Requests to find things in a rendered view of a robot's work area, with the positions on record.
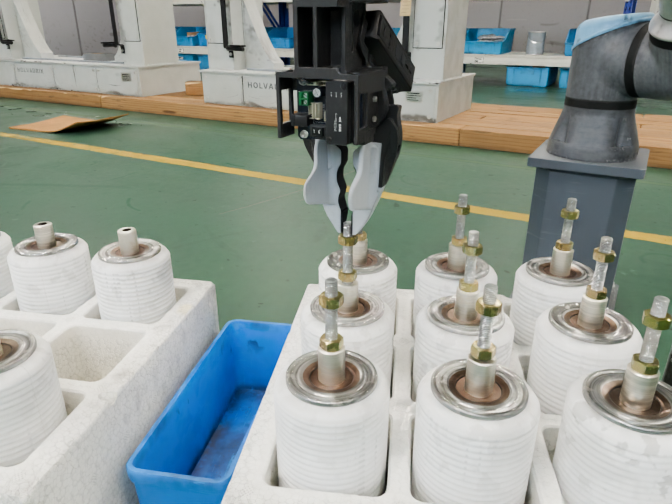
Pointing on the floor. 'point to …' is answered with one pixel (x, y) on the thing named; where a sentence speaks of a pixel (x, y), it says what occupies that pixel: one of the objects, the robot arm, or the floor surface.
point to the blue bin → (208, 418)
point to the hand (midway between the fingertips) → (350, 217)
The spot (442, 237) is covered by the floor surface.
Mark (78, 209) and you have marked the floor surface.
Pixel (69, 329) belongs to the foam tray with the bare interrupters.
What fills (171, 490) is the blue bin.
